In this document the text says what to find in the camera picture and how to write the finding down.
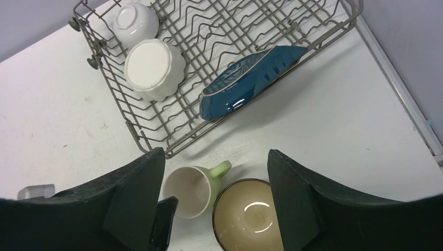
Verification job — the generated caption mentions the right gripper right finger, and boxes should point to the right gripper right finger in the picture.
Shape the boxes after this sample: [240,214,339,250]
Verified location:
[267,150,442,250]

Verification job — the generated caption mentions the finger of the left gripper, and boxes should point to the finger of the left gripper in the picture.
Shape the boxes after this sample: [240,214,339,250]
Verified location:
[148,196,179,251]

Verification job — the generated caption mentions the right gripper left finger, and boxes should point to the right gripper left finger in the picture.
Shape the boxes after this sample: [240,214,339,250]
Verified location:
[1,147,166,250]

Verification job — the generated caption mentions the green mug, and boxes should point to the green mug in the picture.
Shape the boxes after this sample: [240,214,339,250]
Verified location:
[162,161,232,219]

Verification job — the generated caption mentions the white scalloped black-rimmed dish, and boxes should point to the white scalloped black-rimmed dish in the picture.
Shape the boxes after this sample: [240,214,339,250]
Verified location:
[124,39,186,102]

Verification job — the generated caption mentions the blue leaf-shaped plate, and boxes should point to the blue leaf-shaped plate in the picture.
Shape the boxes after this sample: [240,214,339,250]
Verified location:
[200,45,308,120]

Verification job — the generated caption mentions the plain white bowl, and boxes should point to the plain white bowl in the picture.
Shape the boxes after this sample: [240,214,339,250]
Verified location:
[112,3,159,49]

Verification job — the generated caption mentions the brown black-rimmed bowl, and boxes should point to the brown black-rimmed bowl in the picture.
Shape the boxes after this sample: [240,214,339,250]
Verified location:
[212,178,284,250]

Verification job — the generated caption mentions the grey wire dish rack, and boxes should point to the grey wire dish rack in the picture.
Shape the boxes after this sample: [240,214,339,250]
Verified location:
[69,1,364,159]

